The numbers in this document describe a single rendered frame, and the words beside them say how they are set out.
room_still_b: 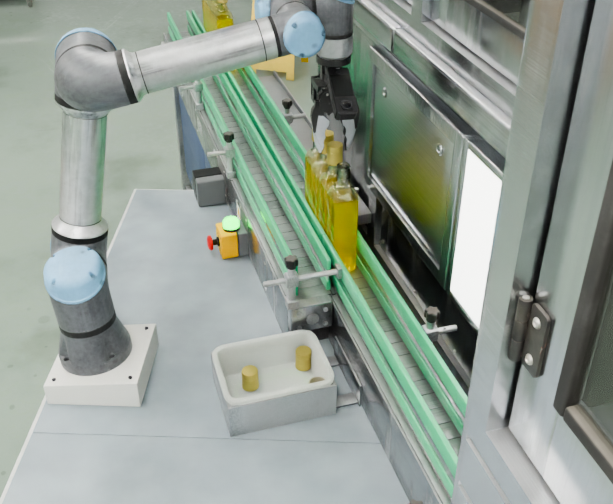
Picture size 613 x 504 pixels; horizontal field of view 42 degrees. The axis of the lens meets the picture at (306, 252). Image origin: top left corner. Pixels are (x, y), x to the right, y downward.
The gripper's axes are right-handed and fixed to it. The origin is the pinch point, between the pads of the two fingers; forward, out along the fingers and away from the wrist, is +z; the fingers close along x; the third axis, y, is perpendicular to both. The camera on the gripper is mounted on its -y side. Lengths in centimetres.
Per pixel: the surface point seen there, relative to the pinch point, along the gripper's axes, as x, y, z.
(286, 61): -58, 314, 103
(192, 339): 35, -8, 40
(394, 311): -5.3, -28.8, 23.7
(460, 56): -16.5, -22.6, -27.2
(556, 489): 14, -114, -29
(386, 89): -12.6, 4.3, -10.3
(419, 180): -13.8, -15.6, 1.4
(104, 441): 55, -34, 40
